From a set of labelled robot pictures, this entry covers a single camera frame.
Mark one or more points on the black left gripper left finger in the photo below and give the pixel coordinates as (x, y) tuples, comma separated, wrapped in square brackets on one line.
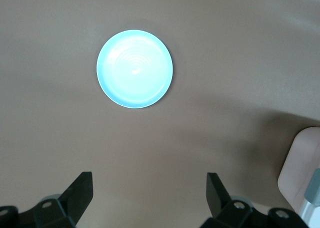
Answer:
[(57, 213)]

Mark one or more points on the brown table mat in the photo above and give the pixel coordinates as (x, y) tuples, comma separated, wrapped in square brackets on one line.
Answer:
[(50, 112)]

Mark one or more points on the light blue round plate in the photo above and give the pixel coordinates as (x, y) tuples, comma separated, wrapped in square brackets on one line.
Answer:
[(135, 70)]

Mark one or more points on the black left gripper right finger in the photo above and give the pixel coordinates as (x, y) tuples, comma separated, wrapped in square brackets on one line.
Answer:
[(232, 215)]

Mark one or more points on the white lidded storage box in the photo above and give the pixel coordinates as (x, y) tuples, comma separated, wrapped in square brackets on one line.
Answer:
[(300, 168)]

